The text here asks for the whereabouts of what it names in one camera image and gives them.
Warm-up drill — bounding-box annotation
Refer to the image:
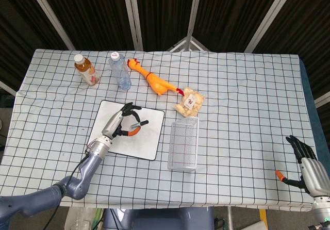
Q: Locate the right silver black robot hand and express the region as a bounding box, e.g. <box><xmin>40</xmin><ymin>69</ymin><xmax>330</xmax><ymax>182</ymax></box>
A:
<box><xmin>275</xmin><ymin>135</ymin><xmax>330</xmax><ymax>198</ymax></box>

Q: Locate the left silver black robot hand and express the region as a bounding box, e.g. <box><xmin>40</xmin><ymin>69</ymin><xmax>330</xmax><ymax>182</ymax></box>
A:
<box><xmin>101</xmin><ymin>102</ymin><xmax>143</xmax><ymax>140</ymax></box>

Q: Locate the green whiteboard marker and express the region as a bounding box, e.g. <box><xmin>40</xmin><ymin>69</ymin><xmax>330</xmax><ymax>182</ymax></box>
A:
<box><xmin>130</xmin><ymin>120</ymin><xmax>150</xmax><ymax>128</ymax></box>

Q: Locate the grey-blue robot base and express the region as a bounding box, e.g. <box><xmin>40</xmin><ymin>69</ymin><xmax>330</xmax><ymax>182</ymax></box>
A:
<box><xmin>102</xmin><ymin>206</ymin><xmax>215</xmax><ymax>230</ymax></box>

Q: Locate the white dry-erase board black rim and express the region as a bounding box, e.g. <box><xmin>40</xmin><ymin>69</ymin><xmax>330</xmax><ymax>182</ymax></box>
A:
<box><xmin>87</xmin><ymin>100</ymin><xmax>166</xmax><ymax>161</ymax></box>

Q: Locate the clear water bottle white cap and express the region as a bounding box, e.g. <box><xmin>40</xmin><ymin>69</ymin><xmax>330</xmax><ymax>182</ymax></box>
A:
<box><xmin>108</xmin><ymin>51</ymin><xmax>133</xmax><ymax>91</ymax></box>

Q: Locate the orange juice bottle white cap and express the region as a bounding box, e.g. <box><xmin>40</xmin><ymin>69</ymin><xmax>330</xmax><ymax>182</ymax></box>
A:
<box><xmin>74</xmin><ymin>54</ymin><xmax>101</xmax><ymax>87</ymax></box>

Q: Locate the yellow rubber chicken toy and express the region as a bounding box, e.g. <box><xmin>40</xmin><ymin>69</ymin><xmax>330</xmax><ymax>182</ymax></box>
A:
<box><xmin>126</xmin><ymin>57</ymin><xmax>187</xmax><ymax>97</ymax></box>

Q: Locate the blue table side panel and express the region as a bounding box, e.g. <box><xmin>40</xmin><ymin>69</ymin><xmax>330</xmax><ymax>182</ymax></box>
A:
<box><xmin>298</xmin><ymin>56</ymin><xmax>322</xmax><ymax>150</ymax></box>

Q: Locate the clear bag of snacks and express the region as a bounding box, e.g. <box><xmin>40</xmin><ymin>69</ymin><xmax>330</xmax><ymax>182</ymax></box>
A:
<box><xmin>173</xmin><ymin>86</ymin><xmax>207</xmax><ymax>118</ymax></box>

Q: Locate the clear plastic bag of bottles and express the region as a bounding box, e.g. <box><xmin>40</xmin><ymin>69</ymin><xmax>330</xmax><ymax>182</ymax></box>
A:
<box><xmin>63</xmin><ymin>206</ymin><xmax>104</xmax><ymax>230</ymax></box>

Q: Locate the white black-checked tablecloth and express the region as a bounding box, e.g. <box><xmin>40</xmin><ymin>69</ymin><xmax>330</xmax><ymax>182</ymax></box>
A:
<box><xmin>1</xmin><ymin>48</ymin><xmax>322</xmax><ymax>213</ymax></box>

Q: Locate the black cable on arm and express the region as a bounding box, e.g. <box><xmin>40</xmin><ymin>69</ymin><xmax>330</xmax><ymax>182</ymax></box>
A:
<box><xmin>47</xmin><ymin>147</ymin><xmax>91</xmax><ymax>230</ymax></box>

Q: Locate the white wire mesh basket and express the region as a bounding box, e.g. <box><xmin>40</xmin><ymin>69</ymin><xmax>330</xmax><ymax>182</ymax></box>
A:
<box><xmin>167</xmin><ymin>117</ymin><xmax>201</xmax><ymax>173</ymax></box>

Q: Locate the black folding screen white frame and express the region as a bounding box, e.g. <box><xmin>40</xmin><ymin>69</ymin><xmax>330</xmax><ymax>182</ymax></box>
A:
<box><xmin>0</xmin><ymin>0</ymin><xmax>330</xmax><ymax>109</ymax></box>

